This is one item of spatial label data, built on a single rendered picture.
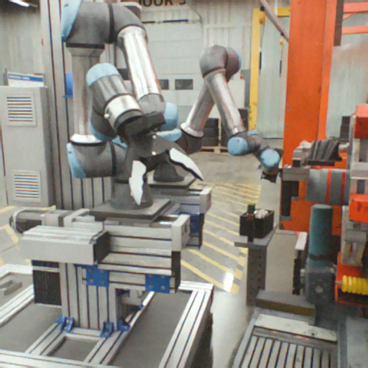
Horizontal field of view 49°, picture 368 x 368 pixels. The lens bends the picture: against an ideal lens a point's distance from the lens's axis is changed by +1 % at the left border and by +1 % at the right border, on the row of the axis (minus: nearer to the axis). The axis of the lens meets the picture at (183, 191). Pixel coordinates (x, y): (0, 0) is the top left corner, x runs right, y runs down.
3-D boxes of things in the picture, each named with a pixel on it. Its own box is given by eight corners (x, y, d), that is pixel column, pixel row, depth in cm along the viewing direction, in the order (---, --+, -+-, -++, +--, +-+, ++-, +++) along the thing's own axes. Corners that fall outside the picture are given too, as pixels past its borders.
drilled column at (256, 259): (261, 306, 236) (264, 238, 227) (245, 303, 240) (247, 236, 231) (264, 299, 245) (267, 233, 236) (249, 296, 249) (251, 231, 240)
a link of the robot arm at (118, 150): (152, 178, 136) (152, 139, 133) (113, 181, 131) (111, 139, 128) (143, 173, 147) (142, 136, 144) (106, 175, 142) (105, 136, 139)
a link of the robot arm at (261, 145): (245, 129, 166) (261, 148, 163) (258, 127, 175) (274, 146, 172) (233, 141, 171) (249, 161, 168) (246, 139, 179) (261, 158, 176)
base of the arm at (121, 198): (103, 208, 136) (101, 180, 134) (119, 198, 150) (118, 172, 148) (145, 210, 132) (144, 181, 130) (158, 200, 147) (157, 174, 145)
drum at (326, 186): (365, 211, 147) (369, 173, 144) (303, 206, 154) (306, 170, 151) (362, 203, 160) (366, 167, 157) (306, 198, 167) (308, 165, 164)
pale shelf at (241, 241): (265, 250, 208) (266, 245, 208) (233, 246, 214) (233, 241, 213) (277, 227, 248) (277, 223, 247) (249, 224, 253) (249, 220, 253)
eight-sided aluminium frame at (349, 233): (362, 285, 133) (379, 118, 121) (341, 282, 135) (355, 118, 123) (355, 236, 182) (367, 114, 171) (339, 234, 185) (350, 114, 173)
